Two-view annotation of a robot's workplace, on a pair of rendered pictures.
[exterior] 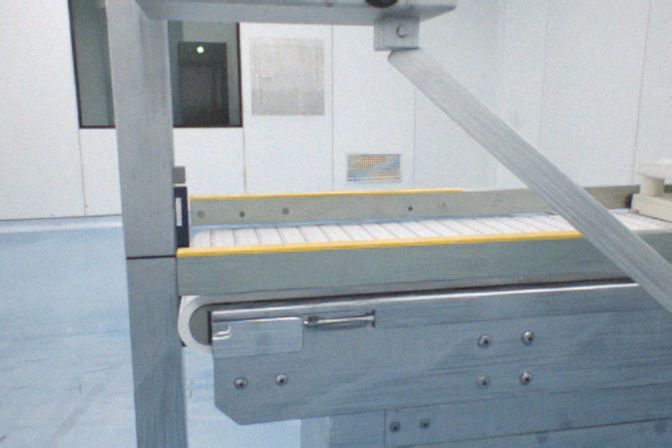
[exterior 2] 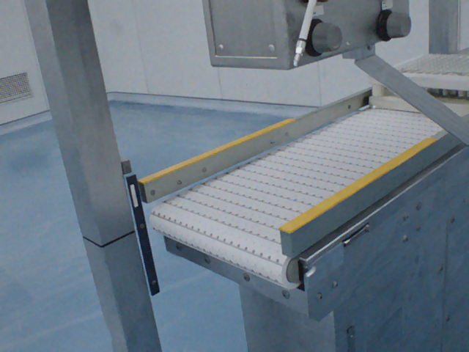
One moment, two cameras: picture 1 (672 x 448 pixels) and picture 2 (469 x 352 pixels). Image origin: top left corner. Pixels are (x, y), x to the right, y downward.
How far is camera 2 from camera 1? 0.43 m
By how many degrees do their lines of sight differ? 30
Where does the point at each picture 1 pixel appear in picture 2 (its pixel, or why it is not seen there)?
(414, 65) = (373, 65)
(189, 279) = (296, 245)
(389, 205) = (260, 144)
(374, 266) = (368, 196)
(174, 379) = (150, 321)
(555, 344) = (426, 204)
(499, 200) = (313, 120)
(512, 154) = (431, 109)
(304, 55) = not seen: outside the picture
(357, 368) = (363, 259)
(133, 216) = (101, 211)
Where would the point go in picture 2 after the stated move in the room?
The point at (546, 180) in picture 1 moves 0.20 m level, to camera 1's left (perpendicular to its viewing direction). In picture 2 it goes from (449, 120) to (335, 163)
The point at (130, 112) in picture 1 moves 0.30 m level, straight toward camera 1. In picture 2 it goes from (85, 127) to (273, 152)
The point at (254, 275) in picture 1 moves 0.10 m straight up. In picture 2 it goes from (323, 226) to (318, 143)
